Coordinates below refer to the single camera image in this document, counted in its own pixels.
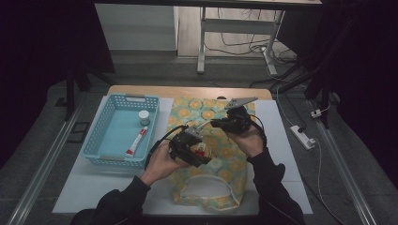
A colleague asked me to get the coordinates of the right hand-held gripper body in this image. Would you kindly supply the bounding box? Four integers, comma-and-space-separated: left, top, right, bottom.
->
220, 96, 259, 136

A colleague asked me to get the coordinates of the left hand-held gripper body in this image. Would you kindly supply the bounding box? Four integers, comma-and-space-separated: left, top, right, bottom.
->
168, 125, 205, 165

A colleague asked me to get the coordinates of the orange print cloth bag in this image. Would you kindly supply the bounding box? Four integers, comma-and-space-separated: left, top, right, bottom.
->
166, 97, 258, 211

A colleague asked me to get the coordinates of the white and red tube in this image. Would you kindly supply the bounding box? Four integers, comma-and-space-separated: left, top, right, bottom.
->
125, 126, 149, 158

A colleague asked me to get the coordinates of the small white jar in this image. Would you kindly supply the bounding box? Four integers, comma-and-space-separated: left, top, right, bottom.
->
138, 110, 151, 127

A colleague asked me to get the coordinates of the light blue plastic basket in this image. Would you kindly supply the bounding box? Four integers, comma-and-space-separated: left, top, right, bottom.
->
81, 93, 161, 170

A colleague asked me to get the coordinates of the person's right hand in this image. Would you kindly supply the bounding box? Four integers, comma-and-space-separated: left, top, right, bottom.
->
225, 125, 267, 159

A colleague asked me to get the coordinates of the person's left hand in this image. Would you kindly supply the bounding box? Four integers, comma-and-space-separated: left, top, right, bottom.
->
140, 140, 189, 188

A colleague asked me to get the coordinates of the white table mat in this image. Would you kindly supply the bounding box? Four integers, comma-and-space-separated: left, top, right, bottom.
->
52, 96, 314, 217

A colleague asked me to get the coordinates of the white power strip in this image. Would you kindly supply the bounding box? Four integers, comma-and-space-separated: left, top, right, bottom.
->
289, 125, 316, 151

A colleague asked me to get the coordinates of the black metal stand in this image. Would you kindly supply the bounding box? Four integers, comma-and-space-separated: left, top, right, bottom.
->
54, 60, 117, 122
271, 60, 342, 129

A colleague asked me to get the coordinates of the white-legged desk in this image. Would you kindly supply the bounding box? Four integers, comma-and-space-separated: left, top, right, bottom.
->
93, 0, 323, 76

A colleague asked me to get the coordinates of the black floor plate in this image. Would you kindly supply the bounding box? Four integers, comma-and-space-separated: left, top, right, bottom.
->
67, 121, 92, 144

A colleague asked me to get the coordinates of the white panel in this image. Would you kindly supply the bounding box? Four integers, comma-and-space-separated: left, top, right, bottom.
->
94, 3, 180, 52

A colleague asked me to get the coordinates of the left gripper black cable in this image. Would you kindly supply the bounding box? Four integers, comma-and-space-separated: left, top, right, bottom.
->
144, 125, 190, 172

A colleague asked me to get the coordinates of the thin white cable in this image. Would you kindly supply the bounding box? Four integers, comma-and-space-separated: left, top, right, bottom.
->
275, 83, 297, 128

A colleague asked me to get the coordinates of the black plug with cable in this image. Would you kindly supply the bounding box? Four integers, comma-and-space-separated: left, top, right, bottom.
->
283, 93, 308, 134

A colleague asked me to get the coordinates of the tangle of floor cables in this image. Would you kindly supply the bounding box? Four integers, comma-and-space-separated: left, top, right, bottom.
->
205, 8, 299, 65

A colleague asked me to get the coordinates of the white power strip cable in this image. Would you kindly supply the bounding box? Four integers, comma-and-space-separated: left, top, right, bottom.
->
314, 138, 341, 225

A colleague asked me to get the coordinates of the aluminium floor rail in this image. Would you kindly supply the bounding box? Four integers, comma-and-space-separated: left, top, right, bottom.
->
308, 98, 379, 225
6, 102, 83, 225

